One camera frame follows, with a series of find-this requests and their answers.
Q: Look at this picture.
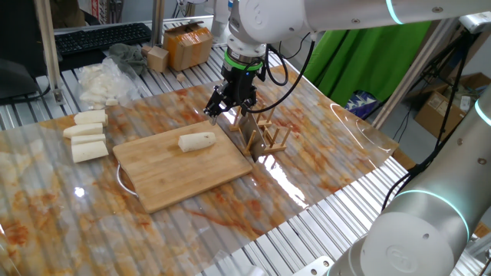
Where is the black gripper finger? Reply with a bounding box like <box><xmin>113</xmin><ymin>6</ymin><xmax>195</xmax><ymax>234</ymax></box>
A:
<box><xmin>241</xmin><ymin>95</ymin><xmax>259</xmax><ymax>113</ymax></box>
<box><xmin>203</xmin><ymin>85</ymin><xmax>228</xmax><ymax>127</ymax></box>

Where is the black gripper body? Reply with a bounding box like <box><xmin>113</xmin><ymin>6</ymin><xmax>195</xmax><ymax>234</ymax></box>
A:
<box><xmin>217</xmin><ymin>63</ymin><xmax>267</xmax><ymax>107</ymax></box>

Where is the steel cleaver knife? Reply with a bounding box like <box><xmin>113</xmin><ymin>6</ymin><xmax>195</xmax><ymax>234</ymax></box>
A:
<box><xmin>236</xmin><ymin>110</ymin><xmax>269</xmax><ymax>164</ymax></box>

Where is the long white radish piece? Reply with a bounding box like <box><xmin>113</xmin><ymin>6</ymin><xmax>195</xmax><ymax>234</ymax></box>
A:
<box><xmin>177</xmin><ymin>131</ymin><xmax>217</xmax><ymax>153</ymax></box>

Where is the plastic bag of radish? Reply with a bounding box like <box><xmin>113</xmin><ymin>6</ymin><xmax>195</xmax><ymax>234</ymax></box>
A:
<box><xmin>77</xmin><ymin>57</ymin><xmax>141</xmax><ymax>110</ymax></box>

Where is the white radish chunk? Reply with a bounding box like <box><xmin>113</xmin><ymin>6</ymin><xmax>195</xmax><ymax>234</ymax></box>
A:
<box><xmin>73</xmin><ymin>109</ymin><xmax>109</xmax><ymax>127</ymax></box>
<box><xmin>70</xmin><ymin>133</ymin><xmax>107</xmax><ymax>146</ymax></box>
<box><xmin>62</xmin><ymin>122</ymin><xmax>104</xmax><ymax>140</ymax></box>
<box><xmin>71</xmin><ymin>140</ymin><xmax>110</xmax><ymax>164</ymax></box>

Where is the wooden peg knife rack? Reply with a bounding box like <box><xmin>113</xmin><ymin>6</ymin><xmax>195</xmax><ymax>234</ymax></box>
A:
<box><xmin>229</xmin><ymin>103</ymin><xmax>293</xmax><ymax>156</ymax></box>

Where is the taped cardboard box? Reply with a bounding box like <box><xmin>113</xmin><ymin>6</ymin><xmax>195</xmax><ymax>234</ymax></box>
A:
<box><xmin>162</xmin><ymin>21</ymin><xmax>214</xmax><ymax>73</ymax></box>

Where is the small wooden block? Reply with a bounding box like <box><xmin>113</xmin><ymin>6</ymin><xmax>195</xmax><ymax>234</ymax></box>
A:
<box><xmin>147</xmin><ymin>45</ymin><xmax>170</xmax><ymax>74</ymax></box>

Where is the wooden cutting board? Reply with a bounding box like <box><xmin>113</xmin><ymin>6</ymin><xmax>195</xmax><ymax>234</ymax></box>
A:
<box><xmin>112</xmin><ymin>120</ymin><xmax>254</xmax><ymax>215</ymax></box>

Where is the grey green rag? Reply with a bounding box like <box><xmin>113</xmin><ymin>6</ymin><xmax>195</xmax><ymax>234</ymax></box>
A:
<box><xmin>108</xmin><ymin>42</ymin><xmax>149</xmax><ymax>76</ymax></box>

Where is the blue white patterned bag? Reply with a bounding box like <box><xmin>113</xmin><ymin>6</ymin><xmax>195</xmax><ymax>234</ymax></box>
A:
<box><xmin>344</xmin><ymin>90</ymin><xmax>381</xmax><ymax>120</ymax></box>

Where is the green cloth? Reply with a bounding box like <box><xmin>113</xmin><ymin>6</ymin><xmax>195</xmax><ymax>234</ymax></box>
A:
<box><xmin>302</xmin><ymin>21</ymin><xmax>433</xmax><ymax>108</ymax></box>

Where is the black keyboard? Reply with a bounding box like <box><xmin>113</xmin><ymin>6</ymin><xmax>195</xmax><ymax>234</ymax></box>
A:
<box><xmin>53</xmin><ymin>21</ymin><xmax>153</xmax><ymax>57</ymax></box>

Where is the open cardboard box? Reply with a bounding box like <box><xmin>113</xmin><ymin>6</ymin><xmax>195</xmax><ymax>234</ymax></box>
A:
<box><xmin>414</xmin><ymin>72</ymin><xmax>491</xmax><ymax>141</ymax></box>

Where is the marble pattern table mat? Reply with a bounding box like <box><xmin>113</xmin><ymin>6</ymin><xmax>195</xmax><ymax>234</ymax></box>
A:
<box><xmin>0</xmin><ymin>64</ymin><xmax>400</xmax><ymax>276</ymax></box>

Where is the black tripod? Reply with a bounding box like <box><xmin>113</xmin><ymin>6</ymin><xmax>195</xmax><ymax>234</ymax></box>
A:
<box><xmin>417</xmin><ymin>28</ymin><xmax>483</xmax><ymax>154</ymax></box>

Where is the black computer monitor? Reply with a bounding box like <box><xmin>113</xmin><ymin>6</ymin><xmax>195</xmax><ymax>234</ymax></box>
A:
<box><xmin>0</xmin><ymin>0</ymin><xmax>48</xmax><ymax>103</ymax></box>

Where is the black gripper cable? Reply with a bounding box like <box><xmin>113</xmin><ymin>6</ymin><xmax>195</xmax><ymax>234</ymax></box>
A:
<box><xmin>245</xmin><ymin>32</ymin><xmax>316</xmax><ymax>114</ymax></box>

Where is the aluminium frame post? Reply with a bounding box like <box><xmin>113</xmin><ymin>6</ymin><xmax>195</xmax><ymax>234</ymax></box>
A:
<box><xmin>371</xmin><ymin>18</ymin><xmax>460</xmax><ymax>130</ymax></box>
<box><xmin>150</xmin><ymin>0</ymin><xmax>166</xmax><ymax>48</ymax></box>
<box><xmin>34</xmin><ymin>0</ymin><xmax>66</xmax><ymax>105</ymax></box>

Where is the black cable bundle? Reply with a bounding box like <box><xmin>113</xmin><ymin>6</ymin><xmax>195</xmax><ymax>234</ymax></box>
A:
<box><xmin>381</xmin><ymin>145</ymin><xmax>425</xmax><ymax>212</ymax></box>

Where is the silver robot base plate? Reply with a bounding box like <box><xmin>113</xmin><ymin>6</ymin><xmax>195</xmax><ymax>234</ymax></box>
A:
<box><xmin>293</xmin><ymin>255</ymin><xmax>334</xmax><ymax>276</ymax></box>

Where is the grey camera head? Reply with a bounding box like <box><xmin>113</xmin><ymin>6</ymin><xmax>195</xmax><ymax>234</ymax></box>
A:
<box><xmin>458</xmin><ymin>11</ymin><xmax>491</xmax><ymax>35</ymax></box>

